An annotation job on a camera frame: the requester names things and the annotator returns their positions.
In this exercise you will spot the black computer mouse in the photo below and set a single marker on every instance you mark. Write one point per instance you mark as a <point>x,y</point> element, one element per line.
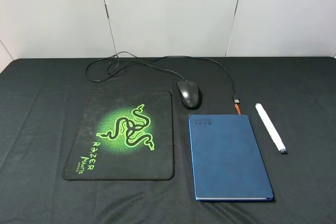
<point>190,94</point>

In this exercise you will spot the blue notebook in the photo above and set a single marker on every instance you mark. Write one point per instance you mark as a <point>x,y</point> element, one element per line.
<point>227,163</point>

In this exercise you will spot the white pen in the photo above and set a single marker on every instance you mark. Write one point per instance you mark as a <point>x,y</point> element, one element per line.
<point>271,129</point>

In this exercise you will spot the black green Razer mouse pad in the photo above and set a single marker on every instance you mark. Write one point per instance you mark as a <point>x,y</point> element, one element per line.
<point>124,135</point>

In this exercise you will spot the orange bookmark ribbon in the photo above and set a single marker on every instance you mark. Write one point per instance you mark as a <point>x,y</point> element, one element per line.
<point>238,108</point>

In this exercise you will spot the black tablecloth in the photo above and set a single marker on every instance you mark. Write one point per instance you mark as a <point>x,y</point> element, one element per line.
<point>42,102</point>

